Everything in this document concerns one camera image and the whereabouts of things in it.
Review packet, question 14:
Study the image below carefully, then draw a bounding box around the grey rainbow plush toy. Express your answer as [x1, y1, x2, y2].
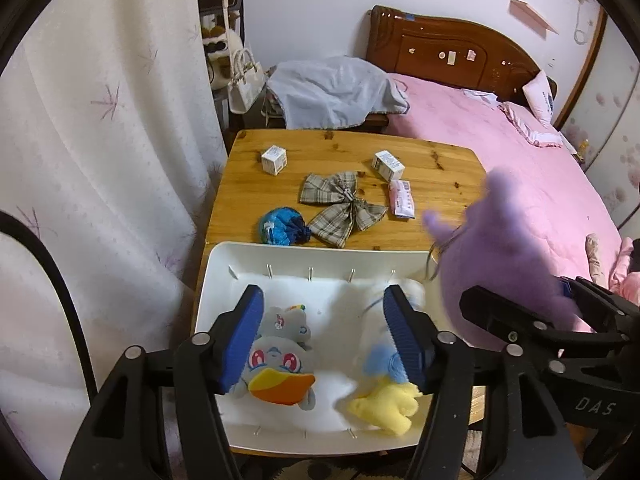
[229, 304, 316, 411]

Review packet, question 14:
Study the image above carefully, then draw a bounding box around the white pillow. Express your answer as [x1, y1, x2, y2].
[522, 70, 553, 126]

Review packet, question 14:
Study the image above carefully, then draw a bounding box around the small white cube box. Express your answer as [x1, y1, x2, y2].
[260, 145, 288, 176]

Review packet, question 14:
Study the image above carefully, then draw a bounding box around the white curtain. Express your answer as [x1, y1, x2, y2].
[0, 0, 229, 480]

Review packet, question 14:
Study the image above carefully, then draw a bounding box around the yellow plush toy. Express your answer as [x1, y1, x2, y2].
[347, 377, 422, 437]

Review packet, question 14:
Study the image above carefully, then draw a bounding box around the pink bed quilt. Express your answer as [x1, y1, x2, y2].
[388, 74, 639, 304]

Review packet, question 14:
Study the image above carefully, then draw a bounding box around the dark wooden nightstand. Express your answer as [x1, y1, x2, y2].
[243, 93, 390, 133]

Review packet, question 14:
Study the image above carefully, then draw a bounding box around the purple plush toy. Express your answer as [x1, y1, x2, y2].
[423, 169, 579, 351]

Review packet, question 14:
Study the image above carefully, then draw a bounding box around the dark storage shelf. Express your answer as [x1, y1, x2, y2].
[198, 0, 245, 150]

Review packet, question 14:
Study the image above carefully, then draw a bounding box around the black cable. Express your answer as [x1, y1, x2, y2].
[0, 210, 99, 401]

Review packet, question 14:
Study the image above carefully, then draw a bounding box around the white plush blue scarf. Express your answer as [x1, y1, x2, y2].
[360, 283, 433, 382]

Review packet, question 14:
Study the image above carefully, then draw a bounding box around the white handbag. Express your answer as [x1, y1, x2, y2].
[228, 48, 267, 115]

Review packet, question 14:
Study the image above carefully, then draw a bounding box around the grey cloth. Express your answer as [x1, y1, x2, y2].
[266, 56, 410, 124]

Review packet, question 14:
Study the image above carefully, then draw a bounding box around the pink wall shelf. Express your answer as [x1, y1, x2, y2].
[510, 0, 559, 35]

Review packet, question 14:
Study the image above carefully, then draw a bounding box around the white plastic tray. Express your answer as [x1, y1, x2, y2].
[194, 242, 450, 456]

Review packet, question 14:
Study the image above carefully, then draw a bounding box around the white rectangular box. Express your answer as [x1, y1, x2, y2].
[372, 151, 406, 182]

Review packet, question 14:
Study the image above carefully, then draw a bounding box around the plaid fabric bow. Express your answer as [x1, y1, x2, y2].
[298, 171, 387, 248]

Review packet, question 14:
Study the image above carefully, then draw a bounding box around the brown wooden headboard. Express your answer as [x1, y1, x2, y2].
[366, 6, 540, 106]

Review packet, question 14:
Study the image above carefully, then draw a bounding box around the gold key ring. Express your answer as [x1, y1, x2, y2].
[424, 228, 464, 281]

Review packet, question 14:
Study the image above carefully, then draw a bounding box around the pink white packet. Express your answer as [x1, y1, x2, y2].
[388, 180, 416, 219]

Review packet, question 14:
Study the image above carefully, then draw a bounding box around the white wardrobe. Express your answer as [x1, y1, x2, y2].
[556, 9, 639, 229]

